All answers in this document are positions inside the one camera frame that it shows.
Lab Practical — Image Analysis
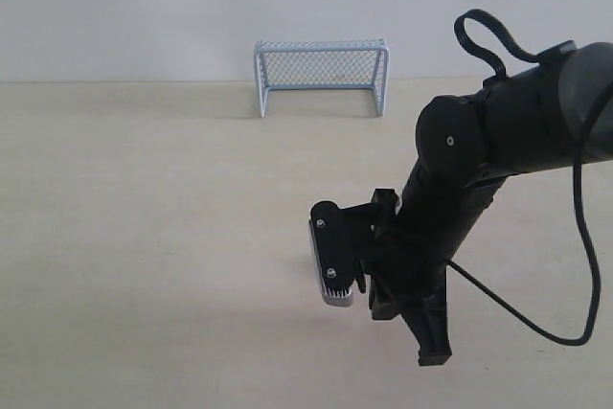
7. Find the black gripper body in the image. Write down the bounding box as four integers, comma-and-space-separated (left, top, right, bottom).
363, 187, 498, 321

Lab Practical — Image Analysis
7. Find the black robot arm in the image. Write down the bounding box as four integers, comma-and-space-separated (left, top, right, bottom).
361, 42, 612, 367

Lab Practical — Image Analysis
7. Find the light blue mini soccer goal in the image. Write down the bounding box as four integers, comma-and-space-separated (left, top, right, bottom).
253, 38, 390, 117

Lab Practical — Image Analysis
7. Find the black camera cable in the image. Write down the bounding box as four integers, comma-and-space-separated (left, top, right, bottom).
444, 9, 613, 347

